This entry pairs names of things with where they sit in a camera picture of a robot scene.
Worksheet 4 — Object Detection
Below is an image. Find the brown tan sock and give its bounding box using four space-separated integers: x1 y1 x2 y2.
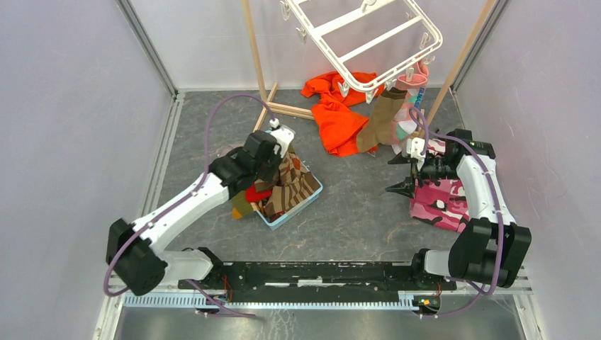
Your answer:
356 87 407 152

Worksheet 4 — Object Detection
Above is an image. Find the pink sock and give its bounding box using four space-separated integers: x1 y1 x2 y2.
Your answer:
390 86 425 145
403 61 429 110

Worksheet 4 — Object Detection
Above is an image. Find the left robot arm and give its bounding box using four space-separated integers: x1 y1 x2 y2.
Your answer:
103 125 295 296

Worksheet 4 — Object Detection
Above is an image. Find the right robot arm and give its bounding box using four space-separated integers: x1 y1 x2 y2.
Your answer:
386 129 532 292

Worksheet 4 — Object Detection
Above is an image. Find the pile of socks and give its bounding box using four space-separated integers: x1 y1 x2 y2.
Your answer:
231 149 322 225

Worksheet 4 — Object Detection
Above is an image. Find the white clip hanger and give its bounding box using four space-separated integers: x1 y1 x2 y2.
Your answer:
280 1 443 102

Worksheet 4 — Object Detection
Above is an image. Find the pink camouflage backpack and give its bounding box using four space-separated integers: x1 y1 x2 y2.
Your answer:
409 139 469 233

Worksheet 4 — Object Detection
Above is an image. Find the wooden drying rack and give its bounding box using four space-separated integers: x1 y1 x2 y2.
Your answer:
241 1 504 130

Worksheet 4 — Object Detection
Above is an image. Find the olive green striped sock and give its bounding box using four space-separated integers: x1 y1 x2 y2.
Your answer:
230 191 254 220

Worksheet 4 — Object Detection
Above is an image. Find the light blue basket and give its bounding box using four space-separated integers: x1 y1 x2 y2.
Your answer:
247 146 323 230

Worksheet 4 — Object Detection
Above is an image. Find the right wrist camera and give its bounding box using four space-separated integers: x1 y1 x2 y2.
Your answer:
405 137 427 171

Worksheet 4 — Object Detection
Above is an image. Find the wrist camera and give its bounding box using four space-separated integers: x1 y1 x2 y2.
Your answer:
405 137 427 171
267 118 295 159

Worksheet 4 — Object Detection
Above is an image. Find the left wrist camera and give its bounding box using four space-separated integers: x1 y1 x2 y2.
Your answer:
267 118 295 159

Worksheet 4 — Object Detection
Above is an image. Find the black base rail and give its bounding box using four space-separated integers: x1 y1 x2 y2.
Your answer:
197 261 457 303

